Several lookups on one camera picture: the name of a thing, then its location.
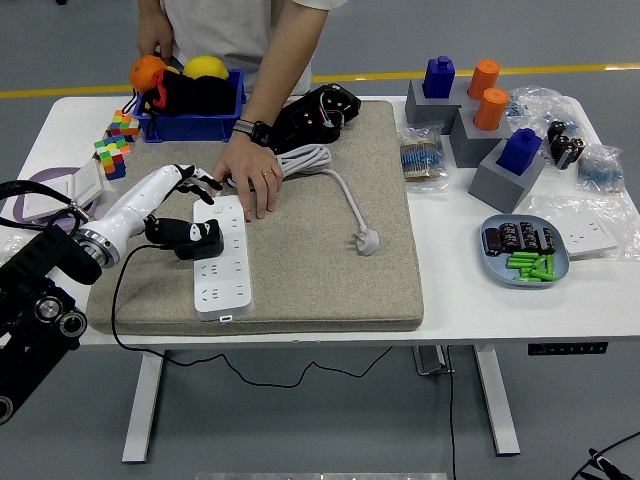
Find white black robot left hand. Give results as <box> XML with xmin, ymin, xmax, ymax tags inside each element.
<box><xmin>92</xmin><ymin>163</ymin><xmax>224</xmax><ymax>251</ymax></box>

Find person's left hand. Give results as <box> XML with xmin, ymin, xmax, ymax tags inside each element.
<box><xmin>212</xmin><ymin>130</ymin><xmax>286</xmax><ymax>222</ymax></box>

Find person's right hand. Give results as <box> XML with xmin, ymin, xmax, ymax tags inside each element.
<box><xmin>136</xmin><ymin>19</ymin><xmax>176</xmax><ymax>64</ymax></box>

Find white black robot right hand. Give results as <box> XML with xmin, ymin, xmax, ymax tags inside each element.
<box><xmin>588</xmin><ymin>448</ymin><xmax>629</xmax><ymax>480</ymax></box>

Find black plug with cord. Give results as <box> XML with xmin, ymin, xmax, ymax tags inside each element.
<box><xmin>110</xmin><ymin>219</ymin><xmax>396</xmax><ymax>390</ymax></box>

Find white power strip with cord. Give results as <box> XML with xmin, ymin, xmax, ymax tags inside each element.
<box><xmin>192</xmin><ymin>143</ymin><xmax>382</xmax><ymax>322</ymax></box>

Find black wristwatch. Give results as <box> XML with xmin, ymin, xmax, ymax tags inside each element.
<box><xmin>233</xmin><ymin>118</ymin><xmax>275</xmax><ymax>149</ymax></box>

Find orange fruit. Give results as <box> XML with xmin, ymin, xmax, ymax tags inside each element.
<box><xmin>129</xmin><ymin>54</ymin><xmax>169</xmax><ymax>94</ymax></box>

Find colourful puzzle cube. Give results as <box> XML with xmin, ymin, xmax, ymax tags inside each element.
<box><xmin>93</xmin><ymin>133</ymin><xmax>133</xmax><ymax>182</ymax></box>
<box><xmin>108</xmin><ymin>109</ymin><xmax>141</xmax><ymax>144</ymax></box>

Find yellow lemon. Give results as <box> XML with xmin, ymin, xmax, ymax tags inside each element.
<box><xmin>182</xmin><ymin>55</ymin><xmax>230</xmax><ymax>81</ymax></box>

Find person's torso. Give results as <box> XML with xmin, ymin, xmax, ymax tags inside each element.
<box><xmin>159</xmin><ymin>0</ymin><xmax>314</xmax><ymax>97</ymax></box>

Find blue plastic bin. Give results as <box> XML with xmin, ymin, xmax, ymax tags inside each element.
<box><xmin>132</xmin><ymin>68</ymin><xmax>247</xmax><ymax>144</ymax></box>

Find black pouch with red trim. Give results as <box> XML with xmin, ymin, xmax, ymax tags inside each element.
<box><xmin>134</xmin><ymin>68</ymin><xmax>239</xmax><ymax>119</ymax></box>

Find purple tray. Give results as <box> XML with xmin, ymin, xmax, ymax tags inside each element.
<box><xmin>11</xmin><ymin>167</ymin><xmax>81</xmax><ymax>225</ymax></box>

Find black table control panel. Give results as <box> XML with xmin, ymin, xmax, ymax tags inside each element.
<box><xmin>527</xmin><ymin>341</ymin><xmax>610</xmax><ymax>357</ymax></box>

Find white table leg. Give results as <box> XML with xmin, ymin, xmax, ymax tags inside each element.
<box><xmin>473</xmin><ymin>344</ymin><xmax>521</xmax><ymax>457</ymax></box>
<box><xmin>121</xmin><ymin>348</ymin><xmax>167</xmax><ymax>464</ymax></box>

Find beige fabric mat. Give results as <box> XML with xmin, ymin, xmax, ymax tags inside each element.
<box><xmin>84</xmin><ymin>99</ymin><xmax>425</xmax><ymax>337</ymax></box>

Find clear bag of beads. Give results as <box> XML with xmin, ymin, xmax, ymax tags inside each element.
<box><xmin>0</xmin><ymin>232</ymin><xmax>32</xmax><ymax>264</ymax></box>

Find clear bag of resistors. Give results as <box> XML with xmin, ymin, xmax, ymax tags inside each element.
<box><xmin>397</xmin><ymin>123</ymin><xmax>451</xmax><ymax>194</ymax></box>
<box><xmin>574</xmin><ymin>143</ymin><xmax>626</xmax><ymax>194</ymax></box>

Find grey block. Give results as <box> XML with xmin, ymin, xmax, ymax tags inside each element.
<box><xmin>468</xmin><ymin>137</ymin><xmax>546</xmax><ymax>214</ymax></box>
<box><xmin>403</xmin><ymin>78</ymin><xmax>475</xmax><ymax>135</ymax></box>
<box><xmin>448</xmin><ymin>105</ymin><xmax>514</xmax><ymax>169</ymax></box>

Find blue square peg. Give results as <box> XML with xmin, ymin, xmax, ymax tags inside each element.
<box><xmin>421</xmin><ymin>55</ymin><xmax>457</xmax><ymax>100</ymax></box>
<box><xmin>496</xmin><ymin>128</ymin><xmax>544</xmax><ymax>176</ymax></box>

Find grey-blue plate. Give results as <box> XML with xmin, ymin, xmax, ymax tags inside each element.
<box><xmin>480</xmin><ymin>213</ymin><xmax>571</xmax><ymax>289</ymax></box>

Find orange cylinder peg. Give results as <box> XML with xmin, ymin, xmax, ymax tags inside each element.
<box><xmin>467</xmin><ymin>58</ymin><xmax>501</xmax><ymax>101</ymax></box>
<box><xmin>472</xmin><ymin>87</ymin><xmax>510</xmax><ymax>132</ymax></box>

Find clear bag holding socket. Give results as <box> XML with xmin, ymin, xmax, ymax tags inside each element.
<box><xmin>529</xmin><ymin>192</ymin><xmax>640</xmax><ymax>262</ymax></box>

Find large clear plastic bag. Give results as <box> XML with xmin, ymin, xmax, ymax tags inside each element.
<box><xmin>504</xmin><ymin>85</ymin><xmax>586</xmax><ymax>132</ymax></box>

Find black floor cable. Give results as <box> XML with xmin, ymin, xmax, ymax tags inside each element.
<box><xmin>569</xmin><ymin>430</ymin><xmax>640</xmax><ymax>480</ymax></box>

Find black device housing with wires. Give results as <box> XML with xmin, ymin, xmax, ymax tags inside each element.
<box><xmin>269</xmin><ymin>83</ymin><xmax>362</xmax><ymax>155</ymax></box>

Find thin black hanging cable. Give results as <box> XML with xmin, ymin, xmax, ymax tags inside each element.
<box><xmin>444</xmin><ymin>344</ymin><xmax>458</xmax><ymax>480</ymax></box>

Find silver metal bracket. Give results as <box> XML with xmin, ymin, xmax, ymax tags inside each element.
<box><xmin>412</xmin><ymin>344</ymin><xmax>456</xmax><ymax>376</ymax></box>

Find white wall socket panel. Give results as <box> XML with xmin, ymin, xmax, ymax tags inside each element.
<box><xmin>554</xmin><ymin>217</ymin><xmax>619</xmax><ymax>259</ymax></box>

